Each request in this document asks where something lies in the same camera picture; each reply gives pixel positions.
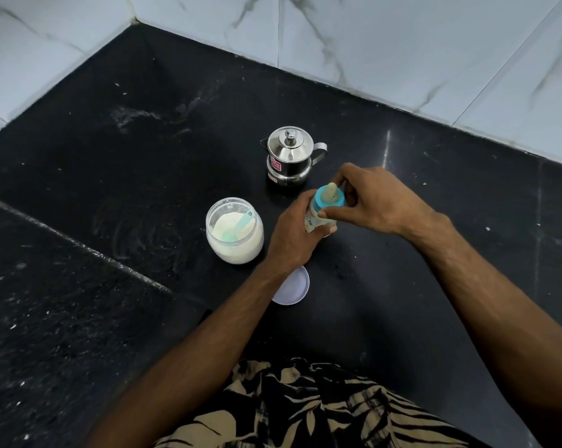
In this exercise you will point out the person's left hand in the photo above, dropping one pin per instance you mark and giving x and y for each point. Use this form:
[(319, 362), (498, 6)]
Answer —
[(294, 236)]

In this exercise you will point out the person's right hand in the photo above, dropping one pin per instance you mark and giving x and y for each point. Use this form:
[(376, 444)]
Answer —
[(378, 200)]

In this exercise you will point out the person's left thumb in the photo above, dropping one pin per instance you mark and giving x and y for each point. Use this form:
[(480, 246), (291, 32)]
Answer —
[(321, 230)]

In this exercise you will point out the person's right thumb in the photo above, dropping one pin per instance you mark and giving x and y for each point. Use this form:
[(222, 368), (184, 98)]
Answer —
[(337, 211)]

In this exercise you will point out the baby feeding bottle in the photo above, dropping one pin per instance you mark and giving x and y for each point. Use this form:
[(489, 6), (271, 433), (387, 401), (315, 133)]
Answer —
[(316, 218)]

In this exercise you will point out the blue bottle nipple cap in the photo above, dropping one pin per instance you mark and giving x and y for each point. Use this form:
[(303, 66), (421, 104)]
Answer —
[(329, 195)]

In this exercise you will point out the person's left forearm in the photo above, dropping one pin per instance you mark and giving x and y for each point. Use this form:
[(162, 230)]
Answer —
[(192, 359)]

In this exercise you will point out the person's right forearm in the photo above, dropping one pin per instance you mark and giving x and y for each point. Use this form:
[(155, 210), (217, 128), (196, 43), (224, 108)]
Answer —
[(500, 312)]

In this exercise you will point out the white jar lid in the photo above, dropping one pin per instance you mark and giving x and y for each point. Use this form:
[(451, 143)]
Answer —
[(292, 286)]

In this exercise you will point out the steel lidded jug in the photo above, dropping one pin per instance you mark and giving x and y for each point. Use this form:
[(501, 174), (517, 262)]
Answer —
[(289, 156)]

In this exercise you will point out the blue plastic scoop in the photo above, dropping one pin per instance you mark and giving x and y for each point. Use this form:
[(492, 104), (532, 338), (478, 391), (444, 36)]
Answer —
[(238, 226)]

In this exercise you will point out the clear jar of milk powder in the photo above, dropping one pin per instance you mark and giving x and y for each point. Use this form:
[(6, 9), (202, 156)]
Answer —
[(234, 230)]

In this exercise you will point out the black leaf print shirt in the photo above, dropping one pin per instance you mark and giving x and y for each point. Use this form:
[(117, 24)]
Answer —
[(318, 405)]

